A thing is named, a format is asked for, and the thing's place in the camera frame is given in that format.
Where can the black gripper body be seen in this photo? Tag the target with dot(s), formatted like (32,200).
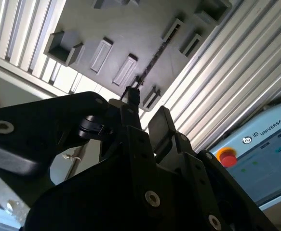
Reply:
(82,204)

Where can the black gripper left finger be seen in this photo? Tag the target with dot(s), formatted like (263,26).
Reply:
(34,125)

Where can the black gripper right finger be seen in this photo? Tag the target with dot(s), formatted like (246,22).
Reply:
(203,183)

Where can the RAM memory stick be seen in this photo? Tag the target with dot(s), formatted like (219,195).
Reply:
(154,56)

